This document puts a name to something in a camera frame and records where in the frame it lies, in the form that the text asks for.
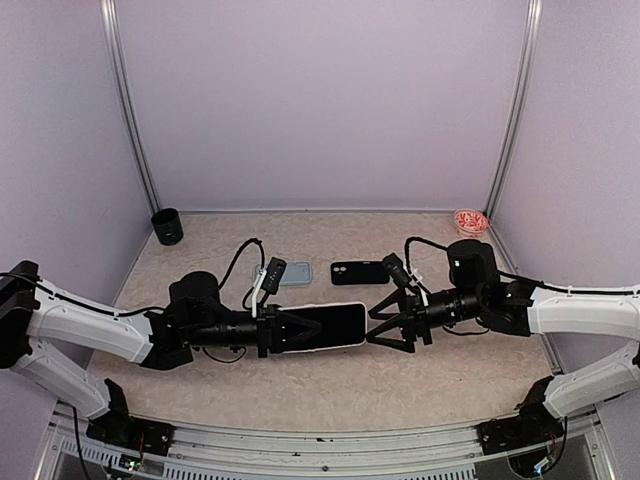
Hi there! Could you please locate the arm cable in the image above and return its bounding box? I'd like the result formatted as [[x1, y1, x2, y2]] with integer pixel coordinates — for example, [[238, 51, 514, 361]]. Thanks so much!
[[219, 237, 266, 306], [403, 235, 451, 281]]

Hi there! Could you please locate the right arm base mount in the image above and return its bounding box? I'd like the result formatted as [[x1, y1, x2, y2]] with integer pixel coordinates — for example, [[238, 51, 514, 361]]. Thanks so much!
[[476, 376, 567, 455]]

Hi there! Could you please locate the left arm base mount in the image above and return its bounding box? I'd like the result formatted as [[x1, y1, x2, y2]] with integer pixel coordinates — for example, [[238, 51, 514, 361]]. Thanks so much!
[[86, 379, 175, 456]]

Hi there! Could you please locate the black phone case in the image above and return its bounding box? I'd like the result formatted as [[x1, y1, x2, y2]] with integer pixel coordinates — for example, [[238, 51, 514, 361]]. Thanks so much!
[[330, 261, 390, 286]]

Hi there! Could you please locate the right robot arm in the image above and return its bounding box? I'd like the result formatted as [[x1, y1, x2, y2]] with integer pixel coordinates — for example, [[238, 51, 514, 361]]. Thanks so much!
[[366, 239, 639, 444]]

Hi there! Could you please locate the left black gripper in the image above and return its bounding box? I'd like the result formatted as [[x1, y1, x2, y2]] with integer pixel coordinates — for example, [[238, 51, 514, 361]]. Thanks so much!
[[187, 302, 321, 358]]

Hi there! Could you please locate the light blue phone case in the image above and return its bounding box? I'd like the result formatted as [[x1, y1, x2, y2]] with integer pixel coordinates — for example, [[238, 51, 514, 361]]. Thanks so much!
[[279, 262, 312, 288]]

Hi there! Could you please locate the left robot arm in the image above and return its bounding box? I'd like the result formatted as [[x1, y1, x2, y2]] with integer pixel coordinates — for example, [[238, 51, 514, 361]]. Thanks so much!
[[1, 261, 322, 445]]

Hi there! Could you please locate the purple phone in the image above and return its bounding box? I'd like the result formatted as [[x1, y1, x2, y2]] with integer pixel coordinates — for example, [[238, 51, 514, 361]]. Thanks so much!
[[279, 304, 365, 351]]

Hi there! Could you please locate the dark green cup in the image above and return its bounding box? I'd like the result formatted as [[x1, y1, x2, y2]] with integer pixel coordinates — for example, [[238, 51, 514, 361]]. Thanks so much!
[[151, 208, 184, 246]]

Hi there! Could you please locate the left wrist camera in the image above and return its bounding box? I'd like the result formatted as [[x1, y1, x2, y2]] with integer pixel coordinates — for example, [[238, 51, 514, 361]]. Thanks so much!
[[250, 257, 287, 318]]

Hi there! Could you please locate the right aluminium post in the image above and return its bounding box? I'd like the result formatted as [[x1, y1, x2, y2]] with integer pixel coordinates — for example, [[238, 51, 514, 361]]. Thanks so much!
[[484, 0, 543, 220]]

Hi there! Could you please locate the aluminium post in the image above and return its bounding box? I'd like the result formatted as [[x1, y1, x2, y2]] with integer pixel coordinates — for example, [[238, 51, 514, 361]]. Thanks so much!
[[100, 0, 161, 214], [484, 0, 543, 220]]

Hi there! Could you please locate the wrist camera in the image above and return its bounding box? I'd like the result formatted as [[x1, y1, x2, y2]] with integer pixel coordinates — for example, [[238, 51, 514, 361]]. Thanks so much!
[[382, 253, 430, 304], [250, 257, 287, 318]]

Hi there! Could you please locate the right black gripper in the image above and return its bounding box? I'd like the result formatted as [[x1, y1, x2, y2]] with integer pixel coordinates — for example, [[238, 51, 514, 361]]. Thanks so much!
[[366, 284, 485, 353]]

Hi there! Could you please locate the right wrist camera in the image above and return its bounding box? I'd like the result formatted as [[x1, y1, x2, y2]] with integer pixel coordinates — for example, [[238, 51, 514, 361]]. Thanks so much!
[[382, 253, 430, 304]]

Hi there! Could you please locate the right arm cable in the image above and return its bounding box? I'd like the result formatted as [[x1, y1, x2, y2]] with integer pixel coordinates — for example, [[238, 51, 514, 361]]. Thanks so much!
[[403, 235, 451, 281]]

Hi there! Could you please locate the aluminium front rail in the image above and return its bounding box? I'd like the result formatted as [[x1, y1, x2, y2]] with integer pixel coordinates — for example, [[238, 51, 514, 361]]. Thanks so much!
[[31, 403, 621, 479]]

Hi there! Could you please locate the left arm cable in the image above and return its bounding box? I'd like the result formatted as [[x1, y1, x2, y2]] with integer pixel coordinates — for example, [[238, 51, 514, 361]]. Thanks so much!
[[219, 237, 266, 306]]

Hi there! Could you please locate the red patterned bowl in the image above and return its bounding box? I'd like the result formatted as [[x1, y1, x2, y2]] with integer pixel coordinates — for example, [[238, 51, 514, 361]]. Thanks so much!
[[453, 209, 490, 239]]

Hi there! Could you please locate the left aluminium post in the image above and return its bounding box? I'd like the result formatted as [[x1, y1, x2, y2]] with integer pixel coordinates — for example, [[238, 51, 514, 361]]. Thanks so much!
[[100, 0, 161, 214]]

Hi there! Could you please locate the pink phone case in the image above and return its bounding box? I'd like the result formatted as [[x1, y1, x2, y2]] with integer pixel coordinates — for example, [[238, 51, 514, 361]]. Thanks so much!
[[277, 302, 369, 354]]

